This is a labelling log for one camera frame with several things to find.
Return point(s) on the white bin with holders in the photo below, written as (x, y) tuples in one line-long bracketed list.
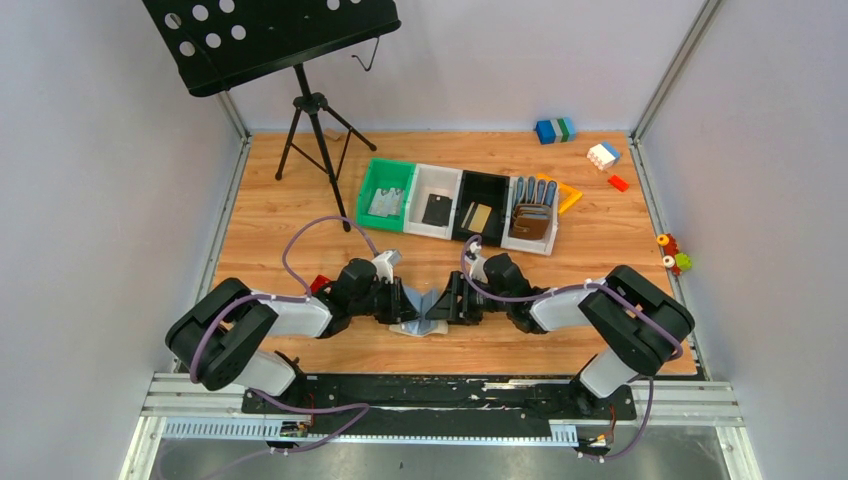
[(541, 247)]

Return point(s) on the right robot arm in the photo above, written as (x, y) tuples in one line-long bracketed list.
[(643, 327)]

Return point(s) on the blue green toy block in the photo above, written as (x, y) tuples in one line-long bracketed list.
[(557, 130)]

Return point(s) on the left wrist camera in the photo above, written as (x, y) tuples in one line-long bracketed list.
[(384, 264)]

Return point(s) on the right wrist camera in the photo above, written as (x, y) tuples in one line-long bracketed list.
[(475, 261)]

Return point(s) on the red toy brick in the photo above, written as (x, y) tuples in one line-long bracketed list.
[(618, 183)]

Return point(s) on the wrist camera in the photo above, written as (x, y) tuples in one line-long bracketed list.
[(384, 264), (475, 261)]

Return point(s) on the black card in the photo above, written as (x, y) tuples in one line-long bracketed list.
[(437, 211)]

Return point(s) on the colourful toy vehicle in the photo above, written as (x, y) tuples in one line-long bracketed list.
[(673, 258)]

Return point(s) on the green plastic bin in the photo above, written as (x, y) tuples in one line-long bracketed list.
[(384, 173)]

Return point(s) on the blue card holders row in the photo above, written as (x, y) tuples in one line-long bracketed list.
[(534, 190)]

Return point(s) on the black plastic bin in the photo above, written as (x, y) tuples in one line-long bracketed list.
[(482, 189)]

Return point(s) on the black music stand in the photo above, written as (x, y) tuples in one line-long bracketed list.
[(219, 45)]

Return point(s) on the brown card holder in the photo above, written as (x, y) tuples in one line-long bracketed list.
[(530, 221)]

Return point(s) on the white plastic bin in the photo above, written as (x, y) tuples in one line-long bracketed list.
[(430, 179)]

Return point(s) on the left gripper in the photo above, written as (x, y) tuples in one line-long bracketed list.
[(395, 304)]

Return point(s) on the white blue toy block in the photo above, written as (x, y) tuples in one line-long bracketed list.
[(603, 155)]

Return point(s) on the beige card holder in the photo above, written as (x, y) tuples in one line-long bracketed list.
[(420, 326)]

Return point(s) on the orange toy frame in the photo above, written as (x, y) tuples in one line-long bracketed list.
[(568, 195)]

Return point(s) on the gold card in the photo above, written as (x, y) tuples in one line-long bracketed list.
[(476, 217)]

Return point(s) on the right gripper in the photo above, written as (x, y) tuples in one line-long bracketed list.
[(457, 303)]

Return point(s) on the red object under arm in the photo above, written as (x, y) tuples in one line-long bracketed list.
[(318, 283)]

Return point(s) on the grey cards in green bin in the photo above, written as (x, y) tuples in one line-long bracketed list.
[(387, 202)]

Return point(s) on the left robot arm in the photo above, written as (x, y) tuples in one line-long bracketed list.
[(219, 338)]

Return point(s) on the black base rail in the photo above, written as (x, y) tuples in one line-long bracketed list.
[(450, 407)]

